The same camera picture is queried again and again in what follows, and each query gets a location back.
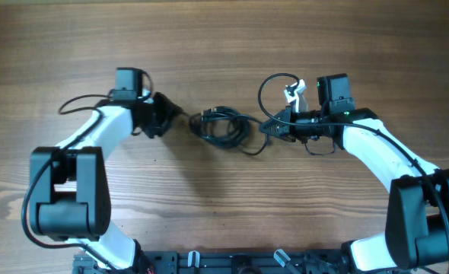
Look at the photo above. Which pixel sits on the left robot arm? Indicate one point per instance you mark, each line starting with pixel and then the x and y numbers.
pixel 67 203

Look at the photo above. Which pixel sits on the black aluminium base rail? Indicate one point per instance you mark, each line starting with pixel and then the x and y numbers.
pixel 194 262

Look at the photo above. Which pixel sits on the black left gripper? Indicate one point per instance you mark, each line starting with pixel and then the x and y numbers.
pixel 172 111

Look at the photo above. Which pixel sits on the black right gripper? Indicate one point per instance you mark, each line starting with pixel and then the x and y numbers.
pixel 286 124

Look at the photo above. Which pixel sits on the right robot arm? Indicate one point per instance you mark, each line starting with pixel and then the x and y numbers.
pixel 416 234

